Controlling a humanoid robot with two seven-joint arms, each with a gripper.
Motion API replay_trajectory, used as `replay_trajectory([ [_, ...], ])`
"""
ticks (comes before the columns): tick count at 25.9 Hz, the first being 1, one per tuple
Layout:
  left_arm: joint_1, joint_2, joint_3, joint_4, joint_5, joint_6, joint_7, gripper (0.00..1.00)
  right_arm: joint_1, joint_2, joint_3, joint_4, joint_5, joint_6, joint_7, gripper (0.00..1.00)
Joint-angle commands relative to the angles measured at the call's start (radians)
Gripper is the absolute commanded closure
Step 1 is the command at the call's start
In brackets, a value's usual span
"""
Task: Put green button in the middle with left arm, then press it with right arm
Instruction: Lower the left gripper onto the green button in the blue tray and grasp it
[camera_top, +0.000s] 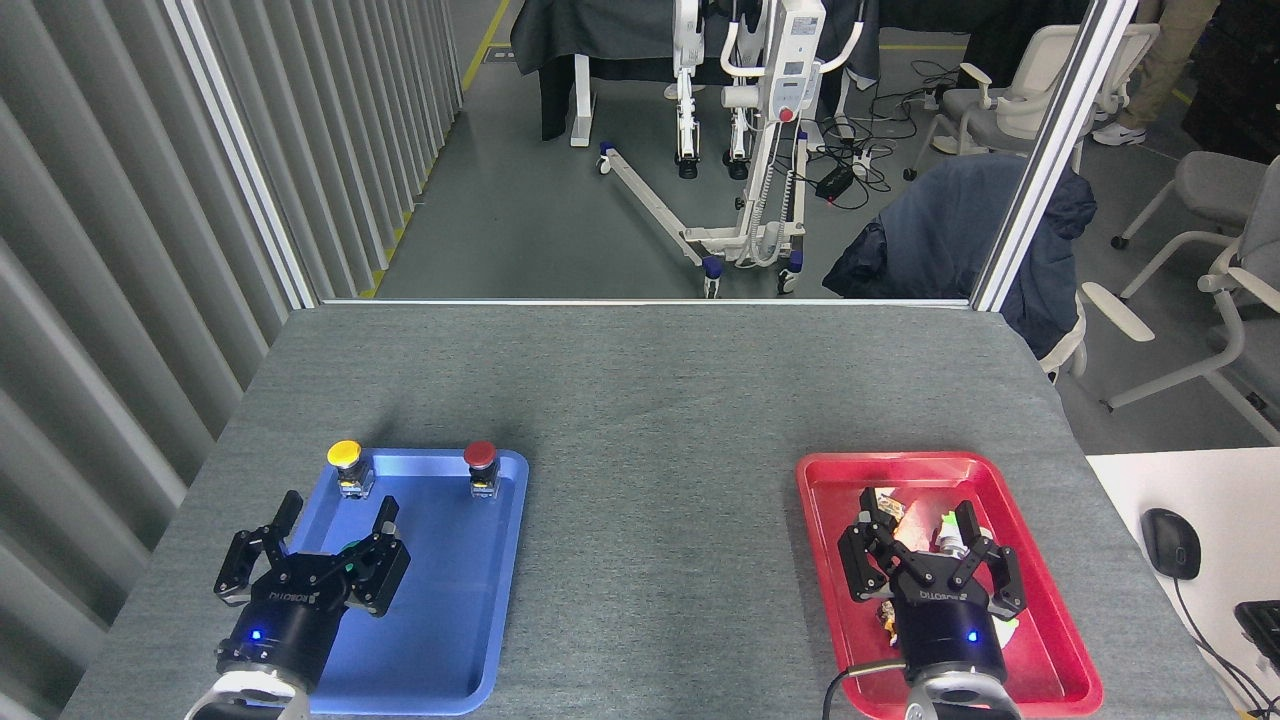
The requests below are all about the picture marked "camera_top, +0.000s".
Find red plastic tray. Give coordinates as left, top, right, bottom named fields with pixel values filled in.
left=796, top=451, right=1104, bottom=719

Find silver frame post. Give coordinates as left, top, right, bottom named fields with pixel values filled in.
left=969, top=0, right=1141, bottom=314

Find grey seat office chair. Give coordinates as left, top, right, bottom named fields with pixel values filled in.
left=1110, top=150, right=1271, bottom=251

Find silver frame rail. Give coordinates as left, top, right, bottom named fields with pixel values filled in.
left=318, top=295, right=977, bottom=309

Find grey white armrest chair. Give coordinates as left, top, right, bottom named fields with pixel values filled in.
left=1080, top=155, right=1280, bottom=447

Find person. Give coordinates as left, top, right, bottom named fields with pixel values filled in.
left=1091, top=0, right=1223, bottom=148

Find blue plastic tray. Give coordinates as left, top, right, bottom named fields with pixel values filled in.
left=245, top=447, right=529, bottom=716

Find black floor cables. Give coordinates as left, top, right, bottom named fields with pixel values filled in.
left=808, top=58, right=963, bottom=212

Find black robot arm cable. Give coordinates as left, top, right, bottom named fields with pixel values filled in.
left=822, top=661, right=907, bottom=720

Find red push button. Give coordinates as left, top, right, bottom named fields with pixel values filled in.
left=463, top=441, right=501, bottom=500

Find dark blue jacket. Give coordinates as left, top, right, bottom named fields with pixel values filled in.
left=822, top=154, right=1099, bottom=361

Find white hanging robot legs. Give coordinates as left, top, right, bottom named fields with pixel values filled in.
left=666, top=0, right=753, bottom=182

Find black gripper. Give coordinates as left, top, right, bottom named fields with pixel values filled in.
left=838, top=500, right=1028, bottom=681
left=213, top=490, right=411, bottom=673

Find black table cloth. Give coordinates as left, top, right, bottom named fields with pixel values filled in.
left=510, top=0, right=883, bottom=142

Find white table leg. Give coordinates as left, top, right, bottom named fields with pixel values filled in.
left=570, top=54, right=597, bottom=149

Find white office chair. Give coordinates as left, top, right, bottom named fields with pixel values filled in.
left=903, top=22, right=1161, bottom=183

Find black mouse cable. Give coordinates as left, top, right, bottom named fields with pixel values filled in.
left=1170, top=578, right=1280, bottom=717

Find black keyboard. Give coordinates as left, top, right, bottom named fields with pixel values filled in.
left=1235, top=600, right=1280, bottom=673

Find white chair under jacket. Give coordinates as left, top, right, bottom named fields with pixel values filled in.
left=1038, top=294, right=1090, bottom=383

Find black computer mouse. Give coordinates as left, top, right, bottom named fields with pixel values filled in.
left=1141, top=508, right=1202, bottom=581

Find white wheeled stand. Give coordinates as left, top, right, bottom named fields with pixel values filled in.
left=598, top=0, right=866, bottom=299

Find yellow push button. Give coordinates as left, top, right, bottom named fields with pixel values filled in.
left=327, top=439, right=376, bottom=499

